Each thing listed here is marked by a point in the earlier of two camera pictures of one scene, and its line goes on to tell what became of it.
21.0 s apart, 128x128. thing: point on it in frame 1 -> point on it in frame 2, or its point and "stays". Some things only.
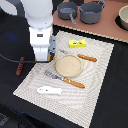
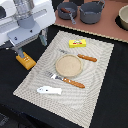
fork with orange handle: [69, 81] stays
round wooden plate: [68, 65] stays
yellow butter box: [77, 43] stays
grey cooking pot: [90, 12] stays
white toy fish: [49, 90] stays
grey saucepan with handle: [67, 11] stays
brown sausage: [19, 67] -> [65, 10]
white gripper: [43, 43] -> [28, 27]
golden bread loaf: [48, 58] -> [26, 61]
